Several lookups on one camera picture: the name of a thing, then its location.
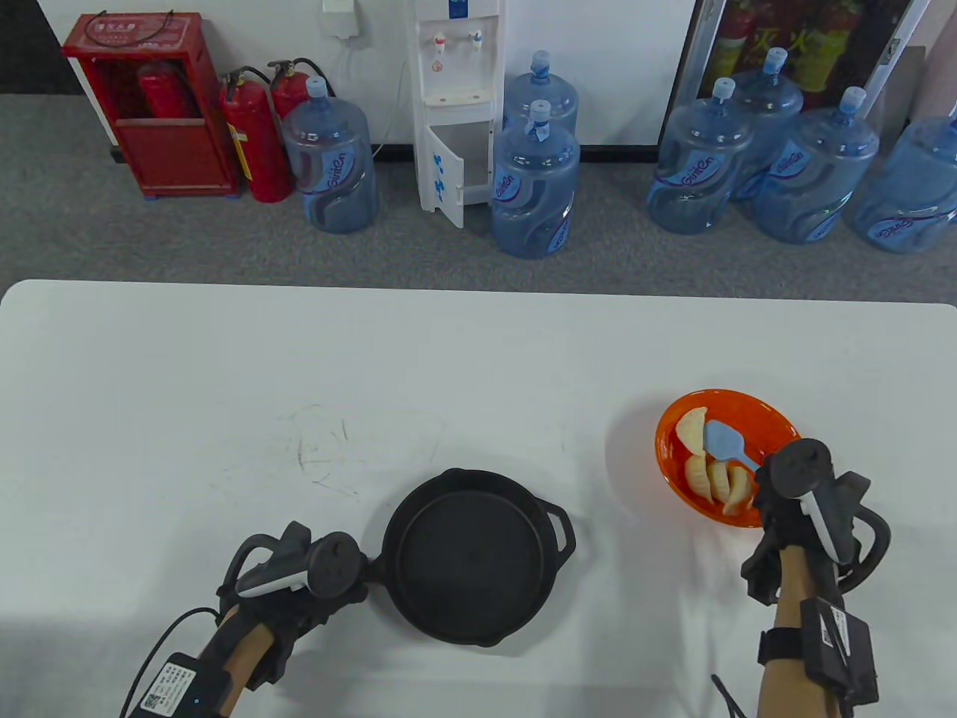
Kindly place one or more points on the black round tracker controller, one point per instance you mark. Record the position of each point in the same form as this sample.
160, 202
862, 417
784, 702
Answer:
333, 572
804, 464

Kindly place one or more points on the person's right hand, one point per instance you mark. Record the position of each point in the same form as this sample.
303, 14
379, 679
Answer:
781, 523

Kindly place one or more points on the white wall adapter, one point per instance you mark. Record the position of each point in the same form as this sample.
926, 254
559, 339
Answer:
340, 19

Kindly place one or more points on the black frying pan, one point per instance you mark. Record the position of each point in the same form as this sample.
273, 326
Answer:
463, 557

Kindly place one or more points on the person's left hand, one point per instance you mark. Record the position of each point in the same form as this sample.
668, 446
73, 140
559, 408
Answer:
299, 617

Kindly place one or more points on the black labelled wrist box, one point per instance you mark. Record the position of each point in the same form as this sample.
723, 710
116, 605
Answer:
841, 647
179, 688

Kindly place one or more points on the red fire extinguisher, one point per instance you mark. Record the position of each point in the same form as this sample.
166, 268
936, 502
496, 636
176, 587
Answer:
254, 149
288, 90
161, 93

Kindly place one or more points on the blue water jug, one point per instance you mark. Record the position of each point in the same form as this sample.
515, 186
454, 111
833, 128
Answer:
815, 179
695, 172
534, 194
542, 93
908, 194
774, 105
333, 172

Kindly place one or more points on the light blue dessert shovel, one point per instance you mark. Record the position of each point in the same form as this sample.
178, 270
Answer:
725, 441

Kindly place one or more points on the pale yellow dumpling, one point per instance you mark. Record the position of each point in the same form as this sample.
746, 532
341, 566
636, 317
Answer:
740, 493
721, 479
699, 479
691, 434

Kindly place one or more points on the red fire extinguisher cabinet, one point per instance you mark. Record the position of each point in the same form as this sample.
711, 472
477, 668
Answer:
179, 149

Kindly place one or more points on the glass fire hydrant cabinet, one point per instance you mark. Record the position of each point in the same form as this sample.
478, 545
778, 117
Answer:
807, 45

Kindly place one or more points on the orange plastic bowl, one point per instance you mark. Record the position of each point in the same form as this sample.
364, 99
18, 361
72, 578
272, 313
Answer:
748, 411

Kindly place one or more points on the person's right forearm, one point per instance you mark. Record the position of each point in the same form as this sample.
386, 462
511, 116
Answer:
792, 658

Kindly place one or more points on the white water dispenser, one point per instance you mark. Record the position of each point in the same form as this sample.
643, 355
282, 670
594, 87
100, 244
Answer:
456, 75

